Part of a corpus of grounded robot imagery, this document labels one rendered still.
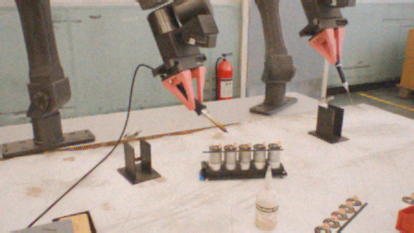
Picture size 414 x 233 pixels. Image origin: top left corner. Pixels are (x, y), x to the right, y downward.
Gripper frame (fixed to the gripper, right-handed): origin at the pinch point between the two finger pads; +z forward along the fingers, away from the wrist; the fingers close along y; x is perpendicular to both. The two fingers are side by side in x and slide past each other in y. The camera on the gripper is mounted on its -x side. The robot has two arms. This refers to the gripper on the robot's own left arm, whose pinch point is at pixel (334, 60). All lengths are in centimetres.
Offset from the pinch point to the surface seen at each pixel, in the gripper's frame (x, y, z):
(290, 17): 202, 178, -130
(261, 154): -1.6, -27.6, 17.9
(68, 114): 256, -36, -77
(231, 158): 0.3, -32.7, 17.2
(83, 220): -1, -60, 22
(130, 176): 10, -49, 15
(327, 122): 7.1, -1.6, 12.8
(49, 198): 9, -64, 16
